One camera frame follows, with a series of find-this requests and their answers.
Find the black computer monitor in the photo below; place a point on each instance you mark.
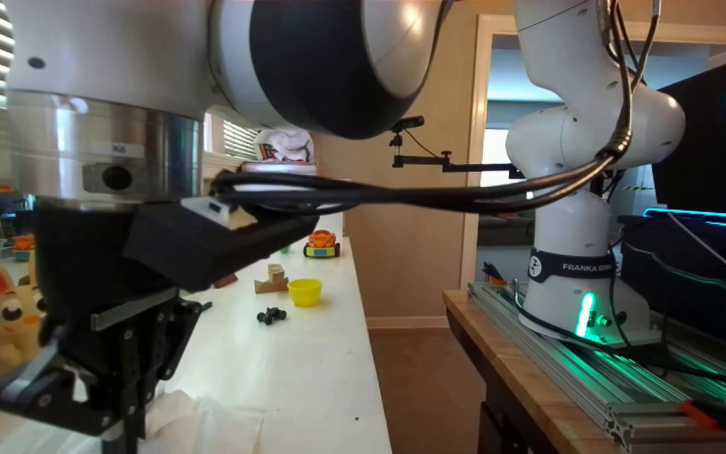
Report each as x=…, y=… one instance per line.
x=673, y=253

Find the white paper towel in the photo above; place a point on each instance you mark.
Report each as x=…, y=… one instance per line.
x=174, y=424

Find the yellow bunny plush toy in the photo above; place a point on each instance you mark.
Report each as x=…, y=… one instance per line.
x=20, y=314

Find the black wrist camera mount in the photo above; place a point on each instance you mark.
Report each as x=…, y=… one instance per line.
x=192, y=248

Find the yellow plastic cup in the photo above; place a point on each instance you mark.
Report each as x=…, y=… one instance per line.
x=305, y=291

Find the small black toy car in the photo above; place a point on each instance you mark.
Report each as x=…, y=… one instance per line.
x=270, y=315

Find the orange toy car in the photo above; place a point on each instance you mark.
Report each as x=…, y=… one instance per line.
x=322, y=246

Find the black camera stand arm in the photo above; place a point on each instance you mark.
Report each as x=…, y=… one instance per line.
x=404, y=129

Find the wooden toy piece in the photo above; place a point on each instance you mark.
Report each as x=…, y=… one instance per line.
x=274, y=284

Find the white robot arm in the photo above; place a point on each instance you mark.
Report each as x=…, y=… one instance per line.
x=107, y=102

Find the aluminium rail base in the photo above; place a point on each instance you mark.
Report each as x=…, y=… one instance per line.
x=644, y=400

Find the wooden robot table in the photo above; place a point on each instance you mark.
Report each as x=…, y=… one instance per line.
x=522, y=409

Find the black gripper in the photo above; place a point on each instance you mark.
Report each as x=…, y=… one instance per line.
x=112, y=332

